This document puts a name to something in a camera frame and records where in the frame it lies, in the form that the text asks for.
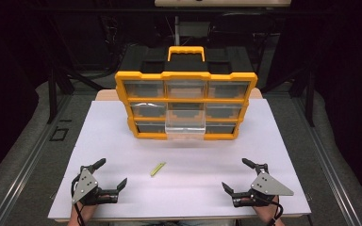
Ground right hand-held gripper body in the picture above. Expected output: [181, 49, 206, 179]
[232, 170, 295, 208]

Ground grey metal post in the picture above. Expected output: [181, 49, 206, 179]
[173, 15, 181, 47]

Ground clear plastic drawer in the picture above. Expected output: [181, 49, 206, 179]
[164, 109, 207, 141]

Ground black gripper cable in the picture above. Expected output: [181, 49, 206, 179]
[71, 174, 87, 226]
[258, 193, 285, 226]

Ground person's right hand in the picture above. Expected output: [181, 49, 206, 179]
[239, 196, 280, 221]

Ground small yellow-green stick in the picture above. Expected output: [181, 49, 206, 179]
[150, 161, 167, 178]

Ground yellow black drawer organizer cabinet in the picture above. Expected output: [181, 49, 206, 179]
[115, 45, 258, 141]

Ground black metal stand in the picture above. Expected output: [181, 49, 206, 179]
[45, 18, 114, 124]
[260, 59, 317, 128]

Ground white background table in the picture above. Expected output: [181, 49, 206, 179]
[154, 0, 292, 8]

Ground person's left hand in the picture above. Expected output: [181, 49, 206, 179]
[74, 193, 119, 220]

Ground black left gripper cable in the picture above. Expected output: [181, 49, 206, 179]
[71, 174, 87, 226]

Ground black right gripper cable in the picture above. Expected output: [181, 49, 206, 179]
[258, 193, 285, 226]

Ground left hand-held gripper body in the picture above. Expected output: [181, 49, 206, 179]
[71, 168, 108, 207]

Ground aluminium floor rail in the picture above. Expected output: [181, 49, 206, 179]
[291, 93, 362, 226]
[0, 93, 74, 226]

